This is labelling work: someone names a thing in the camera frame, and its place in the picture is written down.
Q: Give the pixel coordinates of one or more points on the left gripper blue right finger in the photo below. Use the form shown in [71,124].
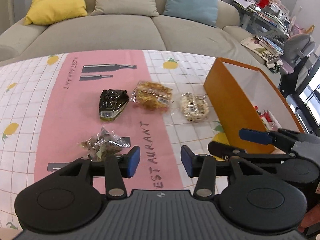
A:
[203,167]

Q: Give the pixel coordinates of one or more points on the light blue cushion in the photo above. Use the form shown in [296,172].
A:
[201,11]

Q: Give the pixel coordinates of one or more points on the grey office chair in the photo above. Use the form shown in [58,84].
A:
[295,49]

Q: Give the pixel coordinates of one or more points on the person's right hand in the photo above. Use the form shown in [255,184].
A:
[311,218]

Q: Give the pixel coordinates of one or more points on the golden fried snack pack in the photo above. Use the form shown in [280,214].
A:
[152,96]

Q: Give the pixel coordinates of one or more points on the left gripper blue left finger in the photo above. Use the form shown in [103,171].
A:
[117,168]

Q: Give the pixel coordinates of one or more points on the yellow cushion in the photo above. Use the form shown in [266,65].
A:
[48,12]

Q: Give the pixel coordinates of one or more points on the beige sofa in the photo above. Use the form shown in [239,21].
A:
[103,32]

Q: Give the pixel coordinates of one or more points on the cluttered desk with books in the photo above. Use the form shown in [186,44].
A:
[270,19]

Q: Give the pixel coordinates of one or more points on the clear bag of red candies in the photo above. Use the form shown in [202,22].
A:
[268,119]

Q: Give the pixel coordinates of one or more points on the stack of magazines on sofa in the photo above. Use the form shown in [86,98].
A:
[265,50]

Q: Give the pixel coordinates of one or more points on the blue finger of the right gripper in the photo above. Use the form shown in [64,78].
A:
[276,138]
[224,151]

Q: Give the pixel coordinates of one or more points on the white rice cracker pack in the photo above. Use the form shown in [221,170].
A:
[194,107]

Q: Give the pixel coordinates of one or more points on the brown nut snack bag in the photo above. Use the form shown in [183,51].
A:
[103,144]

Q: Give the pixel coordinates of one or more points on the dark seaweed snack pack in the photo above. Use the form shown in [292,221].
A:
[112,103]

